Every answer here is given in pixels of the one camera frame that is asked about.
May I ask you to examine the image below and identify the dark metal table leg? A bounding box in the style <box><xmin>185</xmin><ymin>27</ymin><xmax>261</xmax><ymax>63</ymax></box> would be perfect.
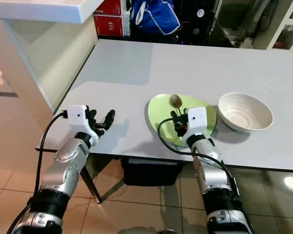
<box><xmin>81</xmin><ymin>156</ymin><xmax>103</xmax><ymax>203</ymax></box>

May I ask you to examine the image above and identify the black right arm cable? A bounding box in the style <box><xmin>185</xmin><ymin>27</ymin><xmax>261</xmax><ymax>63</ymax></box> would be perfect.
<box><xmin>157</xmin><ymin>117</ymin><xmax>245</xmax><ymax>210</ymax></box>

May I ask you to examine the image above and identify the white framed glass cabinet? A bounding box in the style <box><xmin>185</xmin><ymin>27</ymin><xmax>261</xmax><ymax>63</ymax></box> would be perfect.
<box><xmin>266</xmin><ymin>0</ymin><xmax>293</xmax><ymax>52</ymax></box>

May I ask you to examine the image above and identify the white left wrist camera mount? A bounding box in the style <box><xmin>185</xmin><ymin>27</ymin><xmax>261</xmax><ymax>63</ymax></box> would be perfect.
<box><xmin>67</xmin><ymin>105</ymin><xmax>94</xmax><ymax>134</ymax></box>

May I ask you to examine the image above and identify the red cardboard box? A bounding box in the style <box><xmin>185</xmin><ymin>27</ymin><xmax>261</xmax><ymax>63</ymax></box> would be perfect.
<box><xmin>98</xmin><ymin>0</ymin><xmax>124</xmax><ymax>15</ymax></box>
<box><xmin>94</xmin><ymin>15</ymin><xmax>124</xmax><ymax>37</ymax></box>

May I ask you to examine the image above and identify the metal spoon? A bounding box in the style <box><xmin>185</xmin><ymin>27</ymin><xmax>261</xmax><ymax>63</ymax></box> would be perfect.
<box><xmin>169</xmin><ymin>94</ymin><xmax>184</xmax><ymax>117</ymax></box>

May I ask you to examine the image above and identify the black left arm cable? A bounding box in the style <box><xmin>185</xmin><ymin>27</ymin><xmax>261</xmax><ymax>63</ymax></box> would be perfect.
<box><xmin>6</xmin><ymin>111</ymin><xmax>69</xmax><ymax>234</ymax></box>

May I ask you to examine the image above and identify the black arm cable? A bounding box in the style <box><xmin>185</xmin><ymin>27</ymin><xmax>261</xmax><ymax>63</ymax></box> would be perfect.
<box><xmin>157</xmin><ymin>117</ymin><xmax>245</xmax><ymax>210</ymax></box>
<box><xmin>6</xmin><ymin>111</ymin><xmax>69</xmax><ymax>234</ymax></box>

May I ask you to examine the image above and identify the black shelf unit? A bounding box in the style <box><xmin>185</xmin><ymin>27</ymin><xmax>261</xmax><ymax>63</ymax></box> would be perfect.
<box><xmin>177</xmin><ymin>0</ymin><xmax>255</xmax><ymax>48</ymax></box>

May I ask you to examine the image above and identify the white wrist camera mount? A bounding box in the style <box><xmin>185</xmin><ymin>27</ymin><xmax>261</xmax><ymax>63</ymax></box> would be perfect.
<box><xmin>186</xmin><ymin>107</ymin><xmax>210</xmax><ymax>145</ymax></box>
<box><xmin>67</xmin><ymin>105</ymin><xmax>94</xmax><ymax>134</ymax></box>

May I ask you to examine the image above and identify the tall white kitchen counter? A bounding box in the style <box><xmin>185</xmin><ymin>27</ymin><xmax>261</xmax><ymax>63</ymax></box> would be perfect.
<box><xmin>0</xmin><ymin>0</ymin><xmax>108</xmax><ymax>114</ymax></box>

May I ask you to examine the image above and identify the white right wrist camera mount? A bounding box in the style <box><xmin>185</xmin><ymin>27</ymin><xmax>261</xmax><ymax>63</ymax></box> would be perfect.
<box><xmin>186</xmin><ymin>107</ymin><xmax>210</xmax><ymax>145</ymax></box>

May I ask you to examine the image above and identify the blue bag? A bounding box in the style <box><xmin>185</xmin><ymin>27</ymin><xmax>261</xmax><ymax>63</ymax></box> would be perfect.
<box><xmin>129</xmin><ymin>0</ymin><xmax>181</xmax><ymax>36</ymax></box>

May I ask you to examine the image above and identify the black box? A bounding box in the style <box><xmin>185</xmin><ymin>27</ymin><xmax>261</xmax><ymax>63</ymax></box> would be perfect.
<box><xmin>121</xmin><ymin>158</ymin><xmax>186</xmax><ymax>187</ymax></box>

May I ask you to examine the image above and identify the white ribbed bowl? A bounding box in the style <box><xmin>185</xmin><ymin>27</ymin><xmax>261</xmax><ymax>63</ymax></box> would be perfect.
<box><xmin>218</xmin><ymin>92</ymin><xmax>274</xmax><ymax>133</ymax></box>

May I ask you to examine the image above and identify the lime green plate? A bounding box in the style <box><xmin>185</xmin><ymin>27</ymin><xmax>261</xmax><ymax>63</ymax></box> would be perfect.
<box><xmin>147</xmin><ymin>94</ymin><xmax>218</xmax><ymax>147</ymax></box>

